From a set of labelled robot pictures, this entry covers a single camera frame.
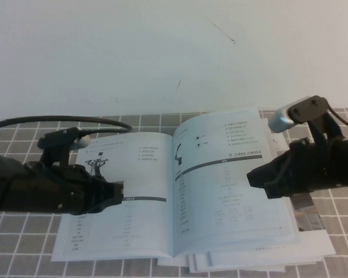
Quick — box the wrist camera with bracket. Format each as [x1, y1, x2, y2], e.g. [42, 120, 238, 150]
[37, 126, 91, 167]
[268, 94, 346, 146]

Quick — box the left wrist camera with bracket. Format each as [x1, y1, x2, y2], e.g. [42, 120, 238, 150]
[37, 126, 91, 167]

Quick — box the white paper brochure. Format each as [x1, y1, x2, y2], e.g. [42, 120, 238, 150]
[194, 250, 322, 269]
[157, 255, 190, 268]
[187, 252, 285, 274]

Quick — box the grey white-grid tablecloth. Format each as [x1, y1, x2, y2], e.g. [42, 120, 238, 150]
[0, 107, 348, 278]

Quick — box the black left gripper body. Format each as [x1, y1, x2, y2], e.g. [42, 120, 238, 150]
[25, 162, 107, 217]

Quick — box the white product catalogue book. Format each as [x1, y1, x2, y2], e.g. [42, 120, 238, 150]
[50, 106, 302, 263]

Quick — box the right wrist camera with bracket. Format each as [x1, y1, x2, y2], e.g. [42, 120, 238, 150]
[268, 94, 346, 146]

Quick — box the black camera cable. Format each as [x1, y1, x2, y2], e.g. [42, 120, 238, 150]
[326, 105, 348, 136]
[0, 115, 133, 135]

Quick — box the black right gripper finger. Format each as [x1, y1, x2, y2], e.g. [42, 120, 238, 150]
[264, 181, 291, 200]
[246, 158, 282, 188]

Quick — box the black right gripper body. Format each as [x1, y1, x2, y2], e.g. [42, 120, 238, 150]
[277, 138, 342, 198]

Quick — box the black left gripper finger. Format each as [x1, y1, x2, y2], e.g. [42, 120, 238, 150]
[97, 190, 125, 214]
[103, 178, 125, 194]

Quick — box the black left camera cable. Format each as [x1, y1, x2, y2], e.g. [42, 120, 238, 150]
[0, 115, 133, 135]

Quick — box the black right camera cable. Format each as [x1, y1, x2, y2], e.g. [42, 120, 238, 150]
[326, 105, 348, 136]

